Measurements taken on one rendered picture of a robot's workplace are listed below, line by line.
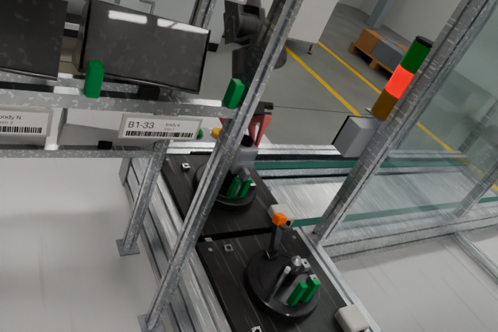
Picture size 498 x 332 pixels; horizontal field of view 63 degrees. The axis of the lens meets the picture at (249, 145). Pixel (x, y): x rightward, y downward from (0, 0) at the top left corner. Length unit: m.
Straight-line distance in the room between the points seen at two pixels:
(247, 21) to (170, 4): 3.19
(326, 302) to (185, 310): 0.26
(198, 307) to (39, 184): 0.45
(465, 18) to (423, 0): 9.94
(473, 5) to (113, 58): 0.54
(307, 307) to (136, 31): 0.52
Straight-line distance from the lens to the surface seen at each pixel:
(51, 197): 0.94
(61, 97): 0.40
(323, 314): 0.78
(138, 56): 0.46
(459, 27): 0.75
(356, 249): 1.08
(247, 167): 0.83
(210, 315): 0.71
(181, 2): 4.04
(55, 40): 0.43
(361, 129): 0.78
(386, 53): 6.54
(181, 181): 0.88
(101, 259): 0.84
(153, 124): 0.43
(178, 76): 0.47
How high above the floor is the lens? 1.51
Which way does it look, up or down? 30 degrees down
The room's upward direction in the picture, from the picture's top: 25 degrees clockwise
